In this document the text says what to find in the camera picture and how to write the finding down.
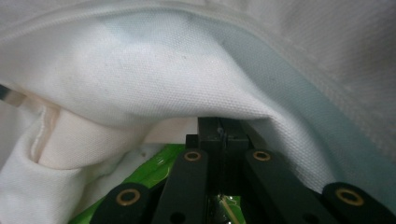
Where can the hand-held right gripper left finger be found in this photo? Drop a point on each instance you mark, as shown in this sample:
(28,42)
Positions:
(211,133)

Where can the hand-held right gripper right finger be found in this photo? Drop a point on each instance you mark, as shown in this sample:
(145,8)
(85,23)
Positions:
(236,133)

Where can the green snack packet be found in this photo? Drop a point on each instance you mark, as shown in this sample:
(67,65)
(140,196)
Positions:
(149,171)

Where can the white patterned tote bag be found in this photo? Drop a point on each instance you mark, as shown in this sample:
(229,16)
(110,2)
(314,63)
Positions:
(155,77)

